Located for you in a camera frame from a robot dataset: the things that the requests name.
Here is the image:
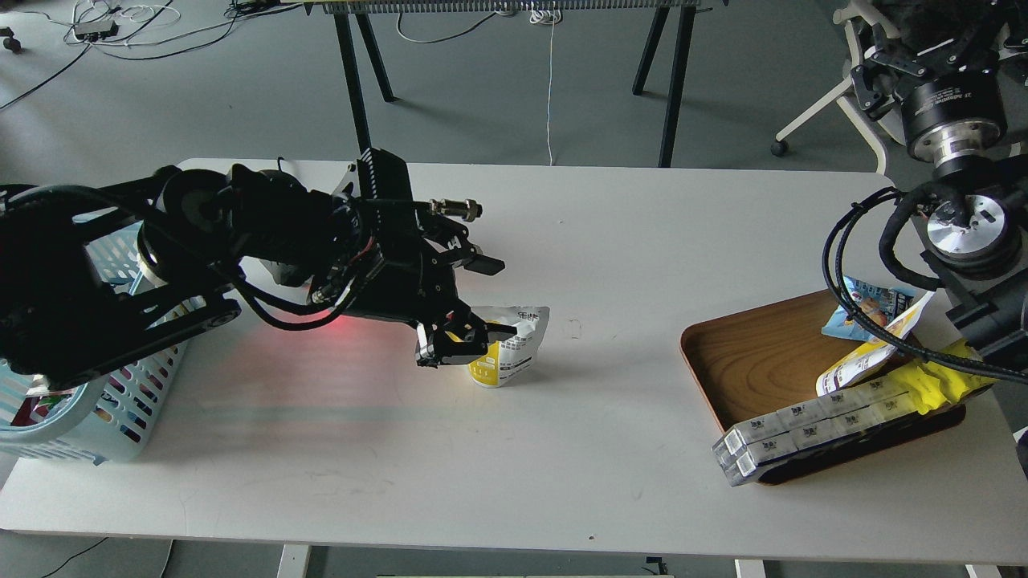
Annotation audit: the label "black barcode scanner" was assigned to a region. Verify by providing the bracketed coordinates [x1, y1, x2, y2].
[259, 259, 313, 287]

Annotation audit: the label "yellow white flat sachet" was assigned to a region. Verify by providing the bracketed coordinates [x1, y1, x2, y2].
[815, 291, 935, 396]

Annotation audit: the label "lower white box strip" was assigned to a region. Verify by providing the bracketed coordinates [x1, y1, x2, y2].
[712, 394, 922, 486]

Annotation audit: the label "white box strip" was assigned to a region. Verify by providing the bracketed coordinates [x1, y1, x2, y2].
[712, 377, 917, 467]
[712, 394, 922, 486]

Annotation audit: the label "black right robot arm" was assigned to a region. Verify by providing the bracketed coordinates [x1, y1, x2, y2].
[851, 1, 1026, 376]

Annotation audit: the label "yellow white snack pouch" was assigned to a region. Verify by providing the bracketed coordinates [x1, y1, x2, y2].
[467, 306, 550, 389]

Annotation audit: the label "light blue plastic basket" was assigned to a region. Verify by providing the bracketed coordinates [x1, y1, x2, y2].
[2, 223, 190, 465]

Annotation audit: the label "upper white box strip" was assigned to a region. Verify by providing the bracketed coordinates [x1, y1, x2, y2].
[712, 377, 917, 467]

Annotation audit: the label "black trestle table legs right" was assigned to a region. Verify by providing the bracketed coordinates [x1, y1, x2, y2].
[631, 1, 700, 168]

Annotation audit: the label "red white snack bag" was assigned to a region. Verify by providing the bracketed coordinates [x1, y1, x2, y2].
[10, 388, 77, 427]

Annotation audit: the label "black trestle table legs left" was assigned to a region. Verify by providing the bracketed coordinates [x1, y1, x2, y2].
[332, 11, 399, 153]

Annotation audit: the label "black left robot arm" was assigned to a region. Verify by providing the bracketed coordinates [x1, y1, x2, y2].
[1, 148, 516, 390]

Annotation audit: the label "black trestle table legs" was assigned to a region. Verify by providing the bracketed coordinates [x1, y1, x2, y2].
[631, 1, 700, 168]
[332, 11, 399, 153]

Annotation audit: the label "yellow cartoon snack pack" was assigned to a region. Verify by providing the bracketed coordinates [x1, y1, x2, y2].
[885, 360, 998, 416]

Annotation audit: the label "brown wooden tray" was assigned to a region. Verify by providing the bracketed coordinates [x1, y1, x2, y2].
[680, 291, 966, 464]

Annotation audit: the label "blue snack bag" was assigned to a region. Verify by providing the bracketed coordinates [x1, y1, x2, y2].
[820, 277, 916, 341]

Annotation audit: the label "white hanging cable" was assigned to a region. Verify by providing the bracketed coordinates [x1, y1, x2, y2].
[528, 8, 563, 166]

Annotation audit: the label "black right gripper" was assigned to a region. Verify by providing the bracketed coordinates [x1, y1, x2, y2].
[851, 1, 1017, 169]

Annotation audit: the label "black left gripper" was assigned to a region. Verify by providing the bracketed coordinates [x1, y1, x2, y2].
[353, 241, 517, 367]

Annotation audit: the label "white office chair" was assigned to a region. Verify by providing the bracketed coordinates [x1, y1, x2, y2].
[770, 1, 900, 175]

